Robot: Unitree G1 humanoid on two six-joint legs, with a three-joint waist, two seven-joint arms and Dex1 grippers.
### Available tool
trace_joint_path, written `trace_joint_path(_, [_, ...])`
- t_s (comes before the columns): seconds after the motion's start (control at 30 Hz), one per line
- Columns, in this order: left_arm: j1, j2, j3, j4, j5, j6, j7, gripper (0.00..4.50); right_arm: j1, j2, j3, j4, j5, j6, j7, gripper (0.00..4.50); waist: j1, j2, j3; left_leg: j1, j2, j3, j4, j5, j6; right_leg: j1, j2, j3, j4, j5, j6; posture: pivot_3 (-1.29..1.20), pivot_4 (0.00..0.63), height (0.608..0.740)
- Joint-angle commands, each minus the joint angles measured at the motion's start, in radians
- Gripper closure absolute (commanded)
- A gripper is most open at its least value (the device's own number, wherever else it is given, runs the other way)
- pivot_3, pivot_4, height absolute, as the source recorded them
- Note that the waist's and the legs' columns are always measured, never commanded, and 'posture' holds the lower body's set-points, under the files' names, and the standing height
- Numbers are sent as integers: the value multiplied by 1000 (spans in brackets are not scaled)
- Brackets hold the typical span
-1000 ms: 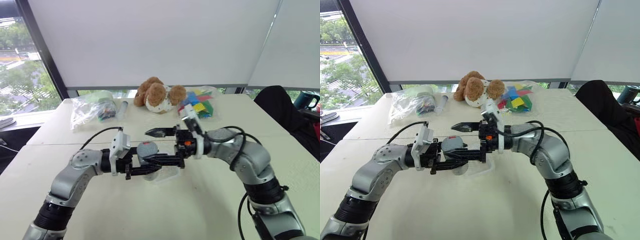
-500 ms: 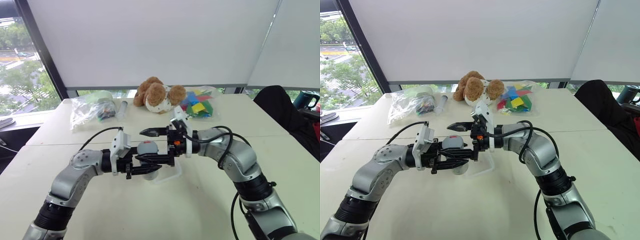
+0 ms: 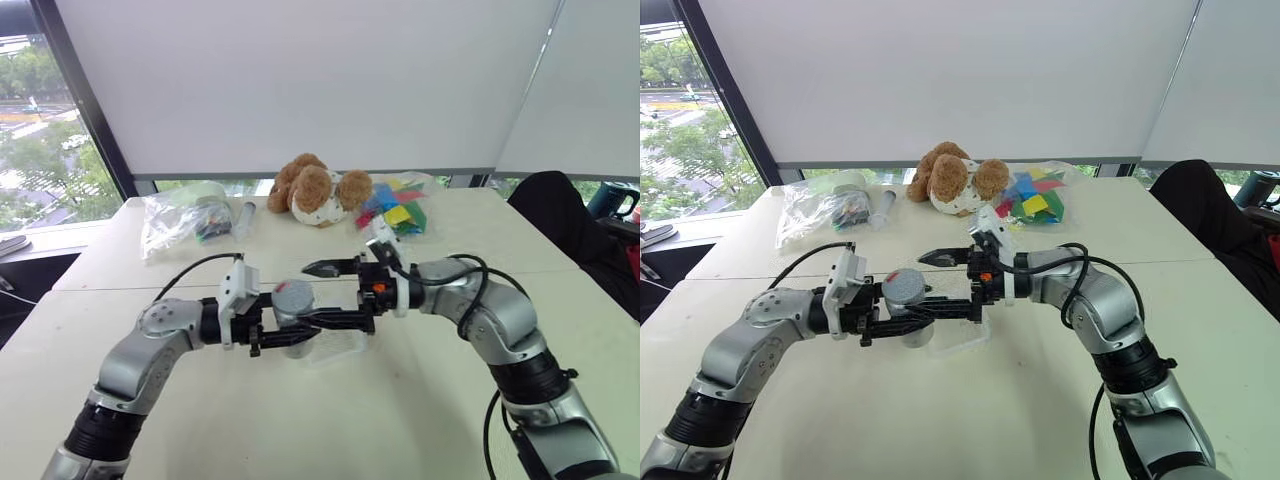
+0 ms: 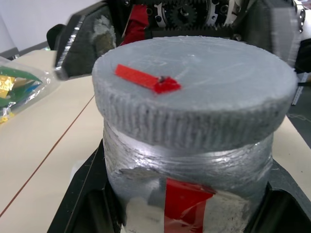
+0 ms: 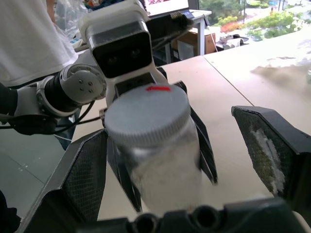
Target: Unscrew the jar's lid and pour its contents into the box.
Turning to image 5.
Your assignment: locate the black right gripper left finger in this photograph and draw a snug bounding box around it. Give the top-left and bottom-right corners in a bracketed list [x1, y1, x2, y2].
[18, 129, 109, 233]

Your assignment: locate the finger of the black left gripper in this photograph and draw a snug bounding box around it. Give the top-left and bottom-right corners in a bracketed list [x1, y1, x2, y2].
[189, 104, 219, 184]
[107, 136, 143, 213]

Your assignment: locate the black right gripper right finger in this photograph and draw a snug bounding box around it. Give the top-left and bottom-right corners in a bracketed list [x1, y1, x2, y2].
[231, 105, 311, 229]

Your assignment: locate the grey ribbed jar lid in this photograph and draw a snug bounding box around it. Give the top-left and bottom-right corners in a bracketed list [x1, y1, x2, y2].
[104, 83, 191, 148]

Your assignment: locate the clear jar with white contents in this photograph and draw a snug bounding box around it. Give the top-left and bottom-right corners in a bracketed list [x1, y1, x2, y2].
[116, 116, 204, 212]

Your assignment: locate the brown cardboard box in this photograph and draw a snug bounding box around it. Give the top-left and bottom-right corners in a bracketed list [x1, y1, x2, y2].
[170, 27, 217, 62]

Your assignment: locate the open laptop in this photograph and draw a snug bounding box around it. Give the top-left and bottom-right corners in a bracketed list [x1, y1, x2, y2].
[142, 0, 195, 18]

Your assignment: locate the clear plastic bag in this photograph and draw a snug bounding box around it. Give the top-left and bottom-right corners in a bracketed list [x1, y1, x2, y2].
[53, 0, 98, 39]

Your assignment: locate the grey background desk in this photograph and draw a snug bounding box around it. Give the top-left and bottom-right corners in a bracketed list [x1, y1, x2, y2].
[145, 9, 212, 67]

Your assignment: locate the person in white shirt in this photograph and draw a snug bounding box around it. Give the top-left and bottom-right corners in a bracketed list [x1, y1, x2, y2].
[0, 0, 80, 87]

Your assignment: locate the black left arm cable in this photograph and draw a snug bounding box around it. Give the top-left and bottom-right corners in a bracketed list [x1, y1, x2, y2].
[0, 99, 103, 135]

